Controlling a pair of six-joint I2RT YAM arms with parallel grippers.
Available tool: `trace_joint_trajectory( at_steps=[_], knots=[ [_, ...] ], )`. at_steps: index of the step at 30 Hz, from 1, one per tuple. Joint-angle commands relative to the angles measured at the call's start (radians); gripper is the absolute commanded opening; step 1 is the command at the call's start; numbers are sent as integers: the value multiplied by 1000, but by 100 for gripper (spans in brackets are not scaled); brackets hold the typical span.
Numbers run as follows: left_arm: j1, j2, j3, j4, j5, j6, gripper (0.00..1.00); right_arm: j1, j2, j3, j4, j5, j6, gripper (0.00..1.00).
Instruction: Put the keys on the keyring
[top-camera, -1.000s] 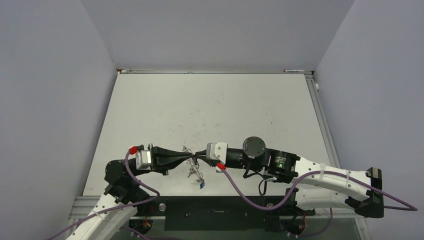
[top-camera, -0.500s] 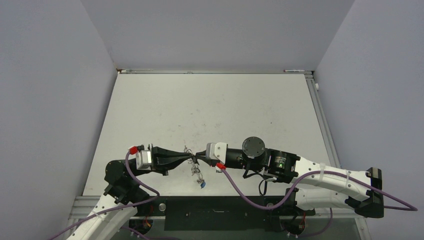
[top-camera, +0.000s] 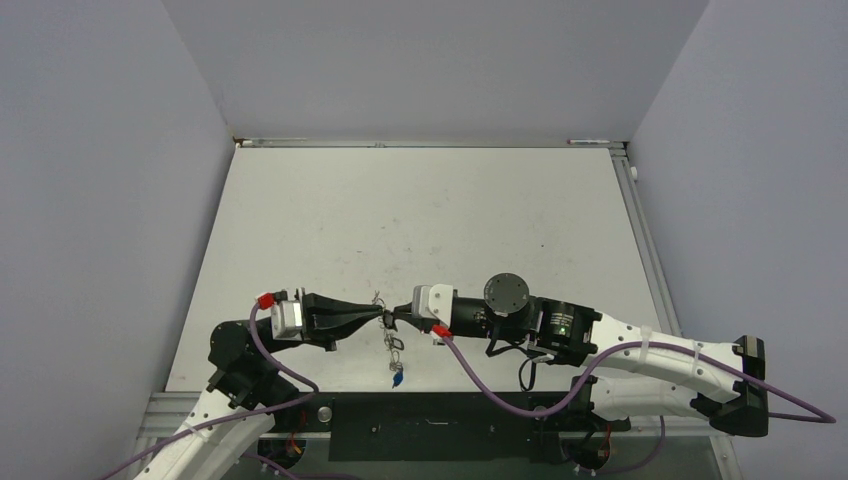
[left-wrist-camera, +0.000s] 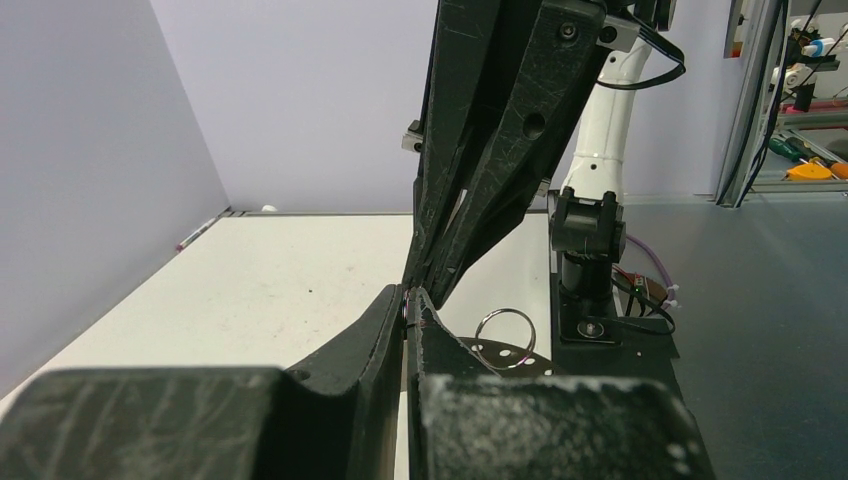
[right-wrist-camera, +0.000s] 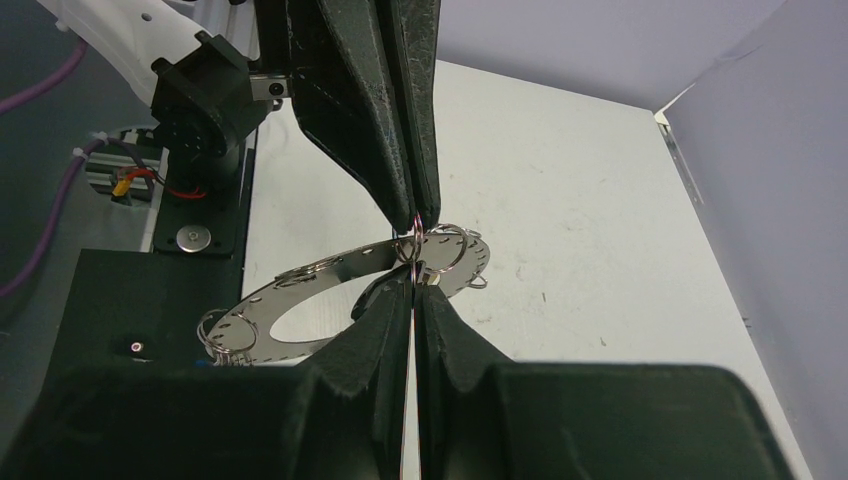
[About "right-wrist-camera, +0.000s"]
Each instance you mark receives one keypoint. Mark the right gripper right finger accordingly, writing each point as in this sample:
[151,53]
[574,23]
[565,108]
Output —
[485,416]

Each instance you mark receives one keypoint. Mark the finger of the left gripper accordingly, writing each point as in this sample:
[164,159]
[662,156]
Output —
[409,31]
[332,55]

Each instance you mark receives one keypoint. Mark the aluminium table frame rail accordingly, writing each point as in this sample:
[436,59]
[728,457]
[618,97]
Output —
[679,161]

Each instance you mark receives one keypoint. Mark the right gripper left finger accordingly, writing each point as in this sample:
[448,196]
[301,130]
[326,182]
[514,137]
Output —
[336,415]

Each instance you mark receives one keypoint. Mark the metal disc keyring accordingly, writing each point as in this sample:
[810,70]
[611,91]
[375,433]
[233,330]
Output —
[301,310]

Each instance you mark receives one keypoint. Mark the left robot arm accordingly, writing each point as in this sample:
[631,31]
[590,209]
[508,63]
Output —
[205,95]

